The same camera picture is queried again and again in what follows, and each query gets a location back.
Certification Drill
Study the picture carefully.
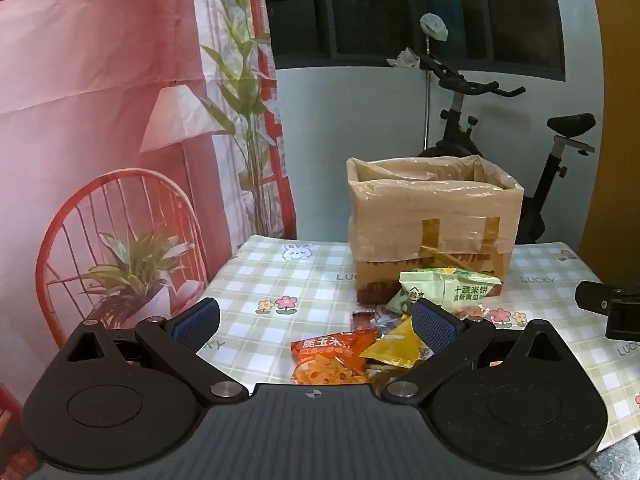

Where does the orange snack packet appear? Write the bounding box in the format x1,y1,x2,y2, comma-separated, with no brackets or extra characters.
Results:
290,327,378,386

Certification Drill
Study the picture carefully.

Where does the yellow snack packet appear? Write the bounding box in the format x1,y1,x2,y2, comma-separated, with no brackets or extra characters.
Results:
359,317,433,368

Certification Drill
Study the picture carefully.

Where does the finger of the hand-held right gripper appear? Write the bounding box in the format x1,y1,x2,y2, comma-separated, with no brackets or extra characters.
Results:
575,281,640,314

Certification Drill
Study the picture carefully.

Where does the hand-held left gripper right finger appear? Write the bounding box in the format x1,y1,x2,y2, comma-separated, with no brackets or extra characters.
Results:
381,298,576,404

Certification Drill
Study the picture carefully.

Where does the brown paper bag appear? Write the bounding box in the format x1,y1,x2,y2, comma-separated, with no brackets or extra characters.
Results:
346,155,524,306

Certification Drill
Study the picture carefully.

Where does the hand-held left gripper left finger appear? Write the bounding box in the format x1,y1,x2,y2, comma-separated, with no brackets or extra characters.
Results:
50,297,249,407

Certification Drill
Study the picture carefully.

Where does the crumpled white tissue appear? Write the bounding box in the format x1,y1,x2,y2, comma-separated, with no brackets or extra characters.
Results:
387,47,422,70

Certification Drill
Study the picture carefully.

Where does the brown wooden panel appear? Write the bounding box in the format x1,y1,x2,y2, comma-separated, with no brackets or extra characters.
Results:
580,0,640,281

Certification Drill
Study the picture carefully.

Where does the checkered tablecloth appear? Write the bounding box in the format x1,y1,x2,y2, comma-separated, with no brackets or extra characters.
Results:
197,235,640,456

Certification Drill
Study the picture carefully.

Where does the green snack packet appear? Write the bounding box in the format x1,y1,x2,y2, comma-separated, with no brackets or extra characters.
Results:
387,267,502,317

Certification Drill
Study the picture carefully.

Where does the printed pink backdrop cloth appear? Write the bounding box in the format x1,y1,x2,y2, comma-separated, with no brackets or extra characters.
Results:
0,0,301,480

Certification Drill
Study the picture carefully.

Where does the white plastic bag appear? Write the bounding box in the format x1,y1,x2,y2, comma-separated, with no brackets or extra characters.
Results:
420,12,449,42

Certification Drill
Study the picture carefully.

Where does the black exercise bike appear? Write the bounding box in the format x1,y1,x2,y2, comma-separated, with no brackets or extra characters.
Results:
417,52,597,246

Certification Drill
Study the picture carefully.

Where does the thin metal pole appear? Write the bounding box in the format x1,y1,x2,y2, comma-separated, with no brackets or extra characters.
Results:
424,40,432,147

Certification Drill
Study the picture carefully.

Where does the dark window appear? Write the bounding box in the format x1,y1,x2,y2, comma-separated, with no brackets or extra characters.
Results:
261,0,568,83

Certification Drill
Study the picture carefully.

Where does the white fluffy cloth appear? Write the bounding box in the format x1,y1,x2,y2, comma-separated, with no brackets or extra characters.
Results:
592,432,640,480

